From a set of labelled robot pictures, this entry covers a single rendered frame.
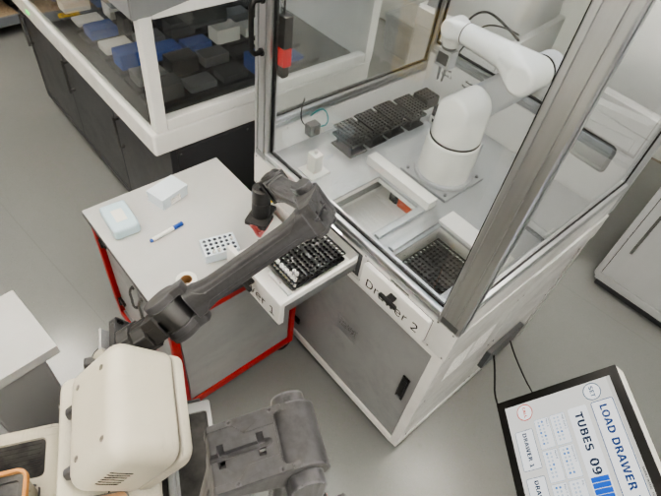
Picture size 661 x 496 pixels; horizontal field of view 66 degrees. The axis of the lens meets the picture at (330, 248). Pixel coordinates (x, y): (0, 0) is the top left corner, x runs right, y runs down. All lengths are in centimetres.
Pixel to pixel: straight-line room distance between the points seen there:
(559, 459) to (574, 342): 170
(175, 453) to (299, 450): 37
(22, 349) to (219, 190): 89
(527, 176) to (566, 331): 196
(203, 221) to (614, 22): 148
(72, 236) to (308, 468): 264
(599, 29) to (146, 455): 100
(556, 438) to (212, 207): 140
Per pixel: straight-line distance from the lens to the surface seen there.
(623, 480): 132
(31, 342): 179
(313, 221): 103
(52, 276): 296
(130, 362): 94
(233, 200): 207
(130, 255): 192
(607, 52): 102
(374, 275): 166
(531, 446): 140
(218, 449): 62
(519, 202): 119
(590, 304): 325
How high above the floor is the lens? 218
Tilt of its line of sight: 48 degrees down
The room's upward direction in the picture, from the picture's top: 10 degrees clockwise
